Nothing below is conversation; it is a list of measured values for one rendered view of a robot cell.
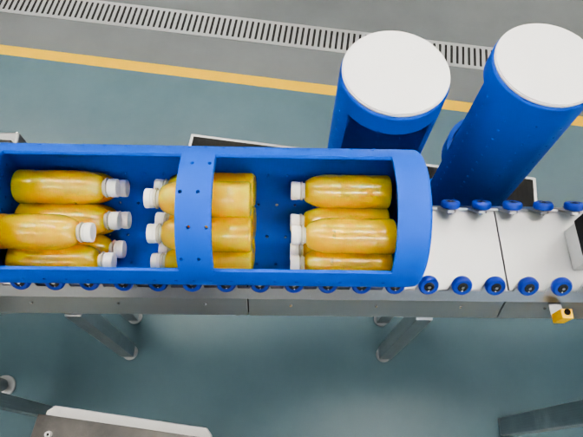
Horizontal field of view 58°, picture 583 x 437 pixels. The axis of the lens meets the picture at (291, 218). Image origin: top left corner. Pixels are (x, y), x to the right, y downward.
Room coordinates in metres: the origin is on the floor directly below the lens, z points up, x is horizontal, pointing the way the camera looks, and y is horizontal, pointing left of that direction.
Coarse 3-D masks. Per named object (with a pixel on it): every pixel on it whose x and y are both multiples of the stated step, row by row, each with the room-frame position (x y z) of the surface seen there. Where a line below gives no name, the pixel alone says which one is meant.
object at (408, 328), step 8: (408, 320) 0.42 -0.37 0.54; (416, 320) 0.40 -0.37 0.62; (424, 320) 0.40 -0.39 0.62; (400, 328) 0.42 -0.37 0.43; (408, 328) 0.40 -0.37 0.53; (416, 328) 0.40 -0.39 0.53; (392, 336) 0.42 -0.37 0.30; (400, 336) 0.40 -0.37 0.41; (408, 336) 0.40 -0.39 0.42; (384, 344) 0.43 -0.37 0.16; (392, 344) 0.40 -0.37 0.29; (400, 344) 0.40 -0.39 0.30; (384, 352) 0.40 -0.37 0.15; (392, 352) 0.40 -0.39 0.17; (384, 360) 0.40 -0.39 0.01
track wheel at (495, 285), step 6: (486, 282) 0.40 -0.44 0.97; (492, 282) 0.40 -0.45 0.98; (498, 282) 0.40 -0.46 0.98; (504, 282) 0.40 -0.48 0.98; (486, 288) 0.39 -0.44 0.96; (492, 288) 0.39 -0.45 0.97; (498, 288) 0.39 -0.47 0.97; (504, 288) 0.39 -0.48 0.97; (492, 294) 0.38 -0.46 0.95; (498, 294) 0.38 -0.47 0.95
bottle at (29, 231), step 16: (0, 224) 0.39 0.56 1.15; (16, 224) 0.40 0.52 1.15; (32, 224) 0.40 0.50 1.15; (48, 224) 0.40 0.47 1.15; (64, 224) 0.40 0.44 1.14; (80, 224) 0.41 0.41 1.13; (0, 240) 0.37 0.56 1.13; (16, 240) 0.37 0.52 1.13; (32, 240) 0.37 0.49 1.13; (48, 240) 0.37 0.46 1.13; (64, 240) 0.38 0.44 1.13; (80, 240) 0.38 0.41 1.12
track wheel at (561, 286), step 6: (552, 282) 0.41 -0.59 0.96; (558, 282) 0.40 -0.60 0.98; (564, 282) 0.40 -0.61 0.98; (570, 282) 0.41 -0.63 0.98; (552, 288) 0.40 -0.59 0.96; (558, 288) 0.39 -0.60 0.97; (564, 288) 0.39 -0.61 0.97; (570, 288) 0.40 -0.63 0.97; (558, 294) 0.38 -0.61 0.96; (564, 294) 0.38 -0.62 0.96
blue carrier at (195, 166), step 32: (0, 160) 0.55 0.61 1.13; (32, 160) 0.58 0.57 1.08; (64, 160) 0.58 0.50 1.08; (96, 160) 0.59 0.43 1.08; (128, 160) 0.59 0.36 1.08; (160, 160) 0.59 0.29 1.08; (192, 160) 0.51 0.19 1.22; (224, 160) 0.60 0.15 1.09; (256, 160) 0.60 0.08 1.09; (288, 160) 0.61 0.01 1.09; (320, 160) 0.61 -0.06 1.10; (352, 160) 0.61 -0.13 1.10; (384, 160) 0.62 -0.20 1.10; (416, 160) 0.55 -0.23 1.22; (0, 192) 0.49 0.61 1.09; (192, 192) 0.44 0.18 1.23; (288, 192) 0.58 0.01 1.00; (416, 192) 0.47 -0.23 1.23; (192, 224) 0.39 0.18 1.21; (288, 224) 0.51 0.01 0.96; (416, 224) 0.41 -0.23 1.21; (0, 256) 0.37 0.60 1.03; (128, 256) 0.41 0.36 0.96; (192, 256) 0.34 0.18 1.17; (256, 256) 0.43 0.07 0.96; (288, 256) 0.44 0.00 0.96; (416, 256) 0.37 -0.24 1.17
